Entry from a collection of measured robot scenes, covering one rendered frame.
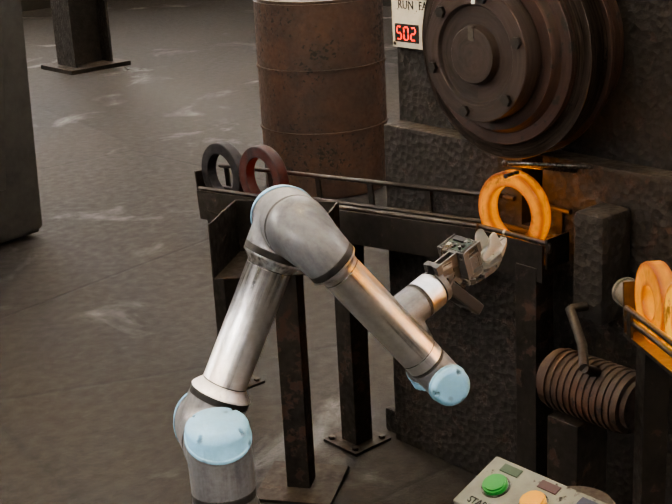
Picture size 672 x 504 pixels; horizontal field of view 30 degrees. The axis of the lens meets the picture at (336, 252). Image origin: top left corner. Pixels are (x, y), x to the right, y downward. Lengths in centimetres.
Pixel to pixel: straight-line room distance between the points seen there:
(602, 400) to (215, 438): 78
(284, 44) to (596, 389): 330
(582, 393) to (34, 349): 222
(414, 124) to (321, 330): 124
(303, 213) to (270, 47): 344
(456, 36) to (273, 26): 296
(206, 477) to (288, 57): 350
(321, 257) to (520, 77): 63
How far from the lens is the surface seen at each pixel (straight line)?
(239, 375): 233
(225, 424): 224
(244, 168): 349
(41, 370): 409
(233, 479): 223
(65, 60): 954
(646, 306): 244
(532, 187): 273
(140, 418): 367
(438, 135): 300
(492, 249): 254
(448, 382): 229
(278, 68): 557
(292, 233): 217
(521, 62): 254
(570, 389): 256
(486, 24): 260
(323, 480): 323
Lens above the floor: 157
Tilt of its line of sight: 19 degrees down
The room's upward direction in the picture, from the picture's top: 3 degrees counter-clockwise
